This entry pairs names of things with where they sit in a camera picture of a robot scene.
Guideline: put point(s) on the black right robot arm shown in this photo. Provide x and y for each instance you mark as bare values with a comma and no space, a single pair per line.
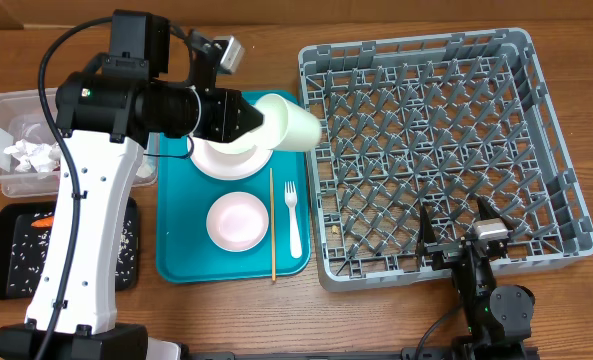
498,317

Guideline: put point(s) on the black plastic tray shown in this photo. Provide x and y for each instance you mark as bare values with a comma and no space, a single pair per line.
8,218

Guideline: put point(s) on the food scraps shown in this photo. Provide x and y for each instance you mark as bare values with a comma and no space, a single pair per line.
29,250

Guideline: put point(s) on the white napkin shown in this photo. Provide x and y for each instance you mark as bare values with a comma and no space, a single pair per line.
41,158

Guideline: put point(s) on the orange carrot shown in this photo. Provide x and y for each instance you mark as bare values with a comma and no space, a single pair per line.
46,222

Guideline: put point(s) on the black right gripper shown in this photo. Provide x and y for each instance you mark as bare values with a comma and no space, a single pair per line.
449,260

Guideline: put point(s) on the white plastic fork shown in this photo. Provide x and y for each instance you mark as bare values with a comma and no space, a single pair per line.
291,201

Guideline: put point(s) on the pink plate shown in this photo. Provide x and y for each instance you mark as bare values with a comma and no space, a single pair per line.
228,167

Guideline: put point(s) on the pale green cup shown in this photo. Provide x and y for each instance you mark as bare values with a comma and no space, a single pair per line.
286,127

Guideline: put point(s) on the pink bowl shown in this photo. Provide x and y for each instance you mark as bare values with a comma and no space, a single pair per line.
237,222

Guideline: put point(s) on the wooden chopstick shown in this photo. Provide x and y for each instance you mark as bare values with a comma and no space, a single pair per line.
272,226

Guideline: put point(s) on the grey dishwasher rack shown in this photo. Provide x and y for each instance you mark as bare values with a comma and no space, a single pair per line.
436,120

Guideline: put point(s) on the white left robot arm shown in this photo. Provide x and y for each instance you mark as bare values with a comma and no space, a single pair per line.
154,78

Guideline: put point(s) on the teal plastic tray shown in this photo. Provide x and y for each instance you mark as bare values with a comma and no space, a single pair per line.
184,251

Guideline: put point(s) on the clear plastic bin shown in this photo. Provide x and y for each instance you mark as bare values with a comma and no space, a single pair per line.
22,119

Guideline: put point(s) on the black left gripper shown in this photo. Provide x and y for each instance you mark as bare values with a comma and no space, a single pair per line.
225,130

